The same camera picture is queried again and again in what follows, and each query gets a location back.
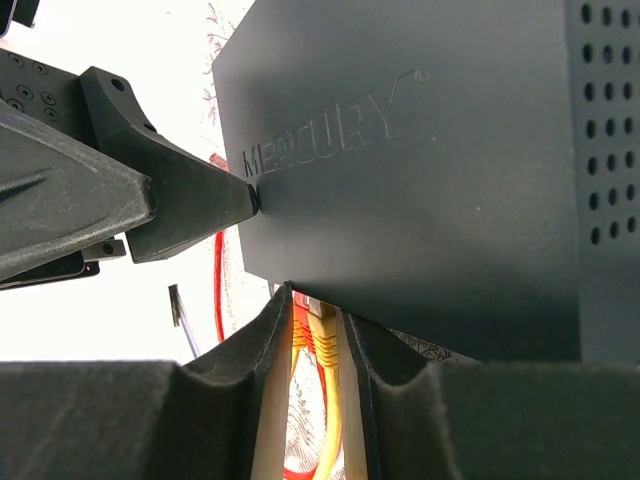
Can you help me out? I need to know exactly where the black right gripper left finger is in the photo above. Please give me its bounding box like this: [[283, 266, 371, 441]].
[[159, 284, 293, 479]]

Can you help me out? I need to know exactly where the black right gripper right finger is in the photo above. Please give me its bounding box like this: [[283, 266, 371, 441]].
[[337, 311, 460, 479]]

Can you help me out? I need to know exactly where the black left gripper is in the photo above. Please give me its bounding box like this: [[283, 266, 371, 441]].
[[1, 50, 259, 289]]

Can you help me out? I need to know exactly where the dark grey network switch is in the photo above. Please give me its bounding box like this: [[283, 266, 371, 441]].
[[213, 1, 639, 364]]

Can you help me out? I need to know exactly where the loose red ethernet cable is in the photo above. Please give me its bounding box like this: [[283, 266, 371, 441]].
[[208, 152, 231, 344]]

